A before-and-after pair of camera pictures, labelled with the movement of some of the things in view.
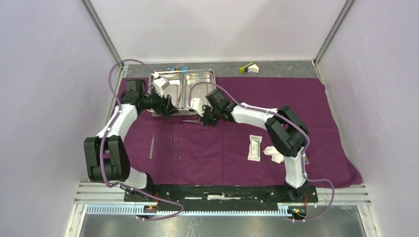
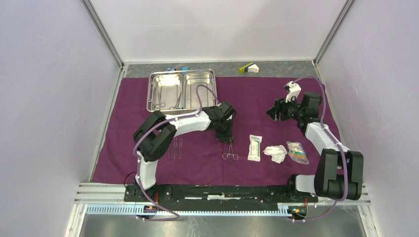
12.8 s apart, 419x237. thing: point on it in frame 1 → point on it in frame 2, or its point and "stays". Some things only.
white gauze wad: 276,156 stays
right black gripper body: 211,115 → 289,110
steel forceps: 169,146 stays
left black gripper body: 156,104 → 224,132
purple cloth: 179,149 stays
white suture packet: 254,147 stays
